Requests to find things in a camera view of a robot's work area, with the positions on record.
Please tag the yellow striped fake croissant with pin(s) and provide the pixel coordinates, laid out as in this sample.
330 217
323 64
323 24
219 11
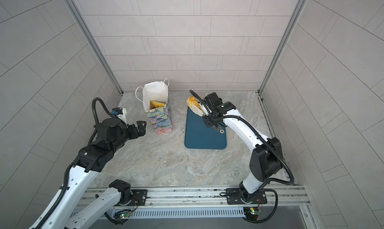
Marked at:
156 104

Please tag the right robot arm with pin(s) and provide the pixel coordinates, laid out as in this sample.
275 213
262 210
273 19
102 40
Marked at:
266 164

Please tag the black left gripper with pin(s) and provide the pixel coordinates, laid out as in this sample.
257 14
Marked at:
142 131

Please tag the right circuit board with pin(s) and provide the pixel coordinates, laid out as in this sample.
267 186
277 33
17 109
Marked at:
252 214

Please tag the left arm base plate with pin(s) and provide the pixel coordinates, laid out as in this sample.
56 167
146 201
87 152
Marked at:
139 197

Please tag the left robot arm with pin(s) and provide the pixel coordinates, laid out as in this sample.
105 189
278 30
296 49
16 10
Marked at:
112 134

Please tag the circuit board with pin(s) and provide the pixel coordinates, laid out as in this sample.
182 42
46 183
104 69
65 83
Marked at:
252 214
123 215

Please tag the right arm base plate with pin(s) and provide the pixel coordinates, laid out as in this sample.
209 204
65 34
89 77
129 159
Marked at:
234 197

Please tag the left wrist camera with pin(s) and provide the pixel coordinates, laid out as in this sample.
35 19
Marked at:
120 113

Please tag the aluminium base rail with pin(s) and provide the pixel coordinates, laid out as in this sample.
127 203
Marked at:
209 196

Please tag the left circuit board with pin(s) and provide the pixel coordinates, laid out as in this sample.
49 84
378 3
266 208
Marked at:
123 215

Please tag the floral paper bag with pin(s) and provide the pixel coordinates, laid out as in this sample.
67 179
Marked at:
160 118

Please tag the teal tray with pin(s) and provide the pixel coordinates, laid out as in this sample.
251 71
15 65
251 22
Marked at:
199 136

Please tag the left corner aluminium post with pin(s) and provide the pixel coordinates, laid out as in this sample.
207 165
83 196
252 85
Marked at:
91 41

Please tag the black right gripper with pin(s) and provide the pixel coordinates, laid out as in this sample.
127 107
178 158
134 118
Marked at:
207 122

